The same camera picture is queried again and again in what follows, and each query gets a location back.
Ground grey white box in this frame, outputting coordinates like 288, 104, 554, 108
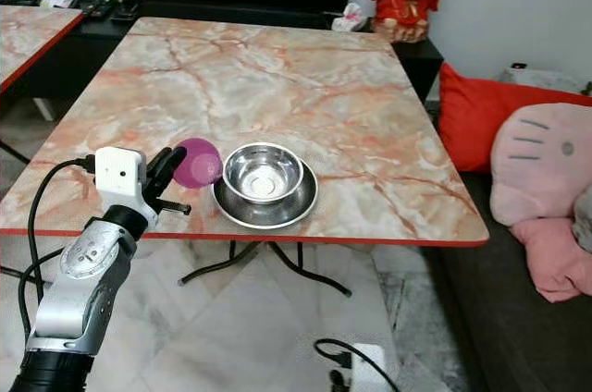
498, 62, 592, 97

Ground black metal table legs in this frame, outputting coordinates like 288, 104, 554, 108
179, 240, 353, 299

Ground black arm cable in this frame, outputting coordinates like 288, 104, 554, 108
314, 337, 378, 392
18, 155, 99, 339

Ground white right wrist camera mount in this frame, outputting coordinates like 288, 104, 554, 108
350, 343, 389, 392

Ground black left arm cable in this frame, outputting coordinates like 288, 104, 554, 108
18, 155, 99, 339

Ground purple plastic cup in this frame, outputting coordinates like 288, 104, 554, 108
172, 137, 225, 190

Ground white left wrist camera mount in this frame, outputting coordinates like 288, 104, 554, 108
94, 146, 154, 219

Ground stainless steel plate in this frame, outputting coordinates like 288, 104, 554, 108
212, 161, 320, 230

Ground pink plain cushion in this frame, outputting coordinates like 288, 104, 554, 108
510, 215, 592, 304

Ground white pink ribbon packet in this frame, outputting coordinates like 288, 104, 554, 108
330, 2, 367, 34

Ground pink cat face plush pillow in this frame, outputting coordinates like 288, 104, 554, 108
487, 102, 592, 227

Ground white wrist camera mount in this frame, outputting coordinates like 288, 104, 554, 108
94, 146, 154, 219
350, 343, 389, 392

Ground stainless steel bowl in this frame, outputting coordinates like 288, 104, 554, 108
222, 142, 305, 205

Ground red cushion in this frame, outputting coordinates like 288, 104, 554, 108
437, 61, 592, 175

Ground dark brown sofa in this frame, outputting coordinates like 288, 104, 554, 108
421, 170, 592, 392

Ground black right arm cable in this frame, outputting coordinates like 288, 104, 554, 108
314, 337, 378, 392

